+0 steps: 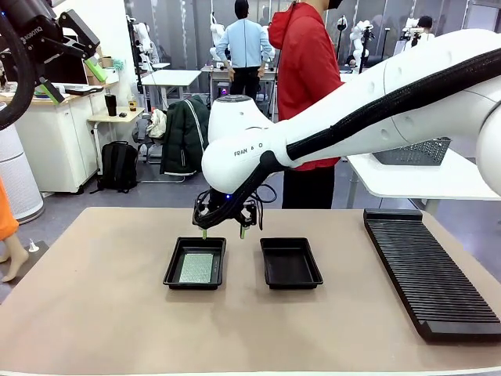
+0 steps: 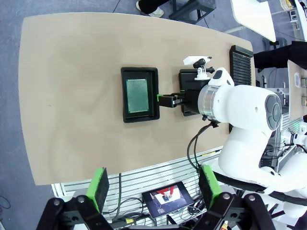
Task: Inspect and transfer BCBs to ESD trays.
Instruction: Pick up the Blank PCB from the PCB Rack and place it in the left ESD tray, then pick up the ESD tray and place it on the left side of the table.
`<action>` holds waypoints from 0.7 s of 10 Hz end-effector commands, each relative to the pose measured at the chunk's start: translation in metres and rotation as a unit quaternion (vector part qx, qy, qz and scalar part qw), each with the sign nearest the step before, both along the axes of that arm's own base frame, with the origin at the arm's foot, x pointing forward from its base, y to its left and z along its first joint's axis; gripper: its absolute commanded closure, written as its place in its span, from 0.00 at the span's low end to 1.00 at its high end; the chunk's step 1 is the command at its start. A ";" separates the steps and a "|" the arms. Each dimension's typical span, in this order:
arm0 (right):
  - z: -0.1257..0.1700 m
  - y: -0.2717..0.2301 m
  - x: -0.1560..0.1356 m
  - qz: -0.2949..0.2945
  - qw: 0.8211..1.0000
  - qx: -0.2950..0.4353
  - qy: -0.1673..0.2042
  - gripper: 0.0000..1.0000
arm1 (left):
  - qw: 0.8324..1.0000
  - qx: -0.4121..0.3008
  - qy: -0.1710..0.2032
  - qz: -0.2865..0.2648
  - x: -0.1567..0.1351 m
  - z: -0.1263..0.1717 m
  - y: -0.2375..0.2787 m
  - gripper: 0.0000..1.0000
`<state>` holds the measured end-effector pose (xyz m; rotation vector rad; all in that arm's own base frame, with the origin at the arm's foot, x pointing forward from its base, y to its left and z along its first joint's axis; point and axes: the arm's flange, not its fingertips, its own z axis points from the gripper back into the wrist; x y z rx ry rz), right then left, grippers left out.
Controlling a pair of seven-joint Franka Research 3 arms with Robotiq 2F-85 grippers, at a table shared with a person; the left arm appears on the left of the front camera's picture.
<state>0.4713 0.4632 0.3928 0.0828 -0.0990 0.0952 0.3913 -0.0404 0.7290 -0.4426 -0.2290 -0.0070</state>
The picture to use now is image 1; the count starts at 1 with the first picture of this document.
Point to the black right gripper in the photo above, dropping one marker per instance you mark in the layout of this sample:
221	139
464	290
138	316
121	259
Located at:
228	199

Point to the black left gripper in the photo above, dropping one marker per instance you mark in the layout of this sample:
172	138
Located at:
35	23

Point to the black ESD tray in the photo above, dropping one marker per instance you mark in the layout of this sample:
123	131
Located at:
290	263
194	266

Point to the green circuit board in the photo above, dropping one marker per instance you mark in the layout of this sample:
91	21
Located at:
197	268

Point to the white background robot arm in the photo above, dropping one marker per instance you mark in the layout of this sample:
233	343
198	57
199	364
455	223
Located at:
359	33

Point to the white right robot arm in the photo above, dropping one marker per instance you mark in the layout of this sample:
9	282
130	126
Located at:
352	125

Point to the black computer monitor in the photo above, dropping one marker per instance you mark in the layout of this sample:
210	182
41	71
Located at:
70	72

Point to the black keyboard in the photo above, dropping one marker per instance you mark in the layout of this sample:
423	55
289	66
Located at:
84	90

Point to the brown cardboard box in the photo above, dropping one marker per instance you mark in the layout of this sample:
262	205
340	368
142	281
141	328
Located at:
106	62

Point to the white storage box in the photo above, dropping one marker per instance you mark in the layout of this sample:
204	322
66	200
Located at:
111	75

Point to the black tumbler cup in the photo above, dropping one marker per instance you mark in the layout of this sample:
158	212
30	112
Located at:
111	105

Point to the small wooden side desk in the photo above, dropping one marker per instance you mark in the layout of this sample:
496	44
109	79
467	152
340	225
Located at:
117	117

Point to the small amber jar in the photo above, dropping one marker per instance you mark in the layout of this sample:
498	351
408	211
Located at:
132	105

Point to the dark green padded jacket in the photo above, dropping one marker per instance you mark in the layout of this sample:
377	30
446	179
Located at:
184	137

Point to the white background desk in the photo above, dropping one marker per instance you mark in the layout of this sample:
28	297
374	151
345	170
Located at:
172	77

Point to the white cloth bag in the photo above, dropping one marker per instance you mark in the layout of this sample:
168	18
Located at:
157	123

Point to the white cylindrical air purifier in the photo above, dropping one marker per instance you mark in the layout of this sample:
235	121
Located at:
15	176

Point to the grey background workbench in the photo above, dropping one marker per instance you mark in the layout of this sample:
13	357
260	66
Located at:
213	74

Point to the orange garment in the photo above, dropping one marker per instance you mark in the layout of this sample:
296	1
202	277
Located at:
6	215

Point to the person in light blue shirt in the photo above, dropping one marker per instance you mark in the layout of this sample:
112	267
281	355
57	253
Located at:
244	43

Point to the small white floor peg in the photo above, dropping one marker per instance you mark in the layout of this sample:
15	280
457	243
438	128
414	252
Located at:
33	246

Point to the person in red jacket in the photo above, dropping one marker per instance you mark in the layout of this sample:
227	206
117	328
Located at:
305	58

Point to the mannequin foot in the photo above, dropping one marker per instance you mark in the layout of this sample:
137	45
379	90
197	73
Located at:
13	260

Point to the black slotted board rack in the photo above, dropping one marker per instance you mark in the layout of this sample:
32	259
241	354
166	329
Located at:
430	274

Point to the grey plastic mesh basket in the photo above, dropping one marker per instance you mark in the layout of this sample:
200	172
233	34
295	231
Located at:
422	154

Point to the person in white hoodie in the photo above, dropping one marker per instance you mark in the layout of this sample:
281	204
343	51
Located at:
424	29

